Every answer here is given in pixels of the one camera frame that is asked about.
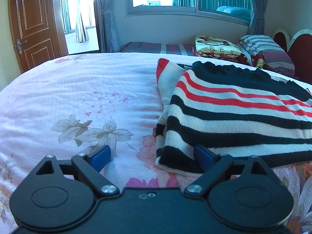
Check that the blue-grey right curtain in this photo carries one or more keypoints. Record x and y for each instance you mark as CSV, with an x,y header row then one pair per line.
x,y
257,23

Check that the blue-grey curtain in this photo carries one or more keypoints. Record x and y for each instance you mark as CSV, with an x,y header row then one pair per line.
x,y
108,33
257,23

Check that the pink floral bed quilt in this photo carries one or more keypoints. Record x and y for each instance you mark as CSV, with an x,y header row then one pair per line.
x,y
79,104

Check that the metal door handle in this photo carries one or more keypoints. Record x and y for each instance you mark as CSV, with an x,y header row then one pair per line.
x,y
18,45

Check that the brown wooden door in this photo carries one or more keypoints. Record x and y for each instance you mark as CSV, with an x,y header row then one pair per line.
x,y
40,23

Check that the striped purple bed sheet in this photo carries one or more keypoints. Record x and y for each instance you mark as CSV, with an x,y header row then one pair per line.
x,y
179,49

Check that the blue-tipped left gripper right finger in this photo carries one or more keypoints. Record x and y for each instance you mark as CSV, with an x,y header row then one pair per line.
x,y
220,167

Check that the striped cat sweater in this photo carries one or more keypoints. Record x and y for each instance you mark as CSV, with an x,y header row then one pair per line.
x,y
229,110

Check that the red patterned cloth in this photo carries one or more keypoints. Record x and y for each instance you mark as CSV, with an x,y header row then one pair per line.
x,y
259,62

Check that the blue-grey left curtain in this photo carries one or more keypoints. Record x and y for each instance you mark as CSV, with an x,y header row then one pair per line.
x,y
108,33

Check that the red heart-shaped headboard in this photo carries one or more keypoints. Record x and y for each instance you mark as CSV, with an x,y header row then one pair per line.
x,y
298,49

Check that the white sheer curtain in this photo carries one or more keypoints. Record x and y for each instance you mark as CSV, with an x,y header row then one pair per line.
x,y
80,30

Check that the striped pillow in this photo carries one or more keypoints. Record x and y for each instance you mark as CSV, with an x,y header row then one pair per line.
x,y
276,58

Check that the folded cartoon blanket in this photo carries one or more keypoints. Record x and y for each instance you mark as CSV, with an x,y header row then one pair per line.
x,y
215,48

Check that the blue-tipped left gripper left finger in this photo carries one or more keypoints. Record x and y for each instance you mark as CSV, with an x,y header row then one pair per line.
x,y
78,177

